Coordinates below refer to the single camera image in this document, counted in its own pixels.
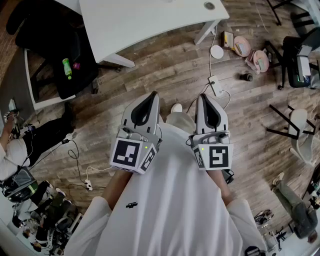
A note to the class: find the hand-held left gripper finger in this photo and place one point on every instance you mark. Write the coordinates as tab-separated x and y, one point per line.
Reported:
156	110
128	112

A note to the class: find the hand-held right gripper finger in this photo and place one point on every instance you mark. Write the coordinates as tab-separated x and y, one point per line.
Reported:
222	120
199	112

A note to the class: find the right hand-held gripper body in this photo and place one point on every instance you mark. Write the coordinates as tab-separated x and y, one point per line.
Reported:
217	155

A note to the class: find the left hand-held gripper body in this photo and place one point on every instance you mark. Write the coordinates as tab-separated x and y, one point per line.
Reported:
125	155

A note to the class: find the person's right forearm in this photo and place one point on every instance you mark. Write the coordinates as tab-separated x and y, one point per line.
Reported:
221	185

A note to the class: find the person's left forearm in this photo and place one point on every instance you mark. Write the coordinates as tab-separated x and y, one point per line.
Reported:
117	187

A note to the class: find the person's beige trouser leg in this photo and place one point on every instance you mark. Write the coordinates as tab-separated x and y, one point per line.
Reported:
181	120

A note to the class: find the person's white shoe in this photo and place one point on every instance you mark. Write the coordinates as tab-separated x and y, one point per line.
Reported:
176	108

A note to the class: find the black box device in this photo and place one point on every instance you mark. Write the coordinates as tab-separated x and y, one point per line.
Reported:
228	176

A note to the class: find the long white power strip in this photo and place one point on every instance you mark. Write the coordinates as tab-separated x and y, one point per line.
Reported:
215	85

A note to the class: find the small white power strip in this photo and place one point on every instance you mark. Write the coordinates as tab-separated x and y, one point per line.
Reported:
88	184

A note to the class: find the small black object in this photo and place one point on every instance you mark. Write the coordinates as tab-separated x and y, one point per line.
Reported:
246	77

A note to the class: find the white round disc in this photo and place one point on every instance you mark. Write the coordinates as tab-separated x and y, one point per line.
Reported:
216	52

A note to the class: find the person's white shirt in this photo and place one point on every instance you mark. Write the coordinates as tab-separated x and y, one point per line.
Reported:
170	200

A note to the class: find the small purple object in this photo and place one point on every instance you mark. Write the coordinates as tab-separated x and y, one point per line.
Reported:
76	66

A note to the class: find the pink plate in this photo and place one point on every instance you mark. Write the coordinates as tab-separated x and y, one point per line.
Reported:
242	45
261	61

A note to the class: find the green plastic bottle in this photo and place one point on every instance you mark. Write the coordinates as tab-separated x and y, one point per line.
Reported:
67	68

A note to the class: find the white mesh office chair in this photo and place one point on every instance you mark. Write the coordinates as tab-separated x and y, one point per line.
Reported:
303	140

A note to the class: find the white desk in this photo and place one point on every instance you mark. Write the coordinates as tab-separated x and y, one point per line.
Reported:
150	25

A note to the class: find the black chair with equipment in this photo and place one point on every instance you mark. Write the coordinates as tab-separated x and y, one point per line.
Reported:
297	62

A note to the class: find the black striped round object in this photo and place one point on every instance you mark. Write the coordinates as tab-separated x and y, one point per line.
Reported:
252	251

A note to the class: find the black office chair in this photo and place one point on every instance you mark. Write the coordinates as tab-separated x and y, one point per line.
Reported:
50	45

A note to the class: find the black stand legs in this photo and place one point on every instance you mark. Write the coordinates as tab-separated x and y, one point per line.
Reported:
276	12

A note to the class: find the black stool frame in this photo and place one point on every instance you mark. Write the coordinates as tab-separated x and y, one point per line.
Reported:
277	131

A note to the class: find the white metal frame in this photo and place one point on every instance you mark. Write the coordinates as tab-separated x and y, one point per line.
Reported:
31	85

